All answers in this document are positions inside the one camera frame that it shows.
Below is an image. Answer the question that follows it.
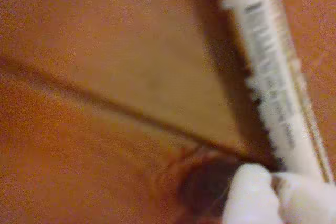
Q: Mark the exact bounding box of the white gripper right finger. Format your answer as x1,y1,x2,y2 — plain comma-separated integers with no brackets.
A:
272,173,336,224

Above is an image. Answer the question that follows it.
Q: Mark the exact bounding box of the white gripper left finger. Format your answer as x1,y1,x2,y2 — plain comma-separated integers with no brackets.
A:
223,163,283,224

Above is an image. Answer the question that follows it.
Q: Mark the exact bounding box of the white marker black cap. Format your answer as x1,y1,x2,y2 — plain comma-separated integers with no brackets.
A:
209,0,336,184

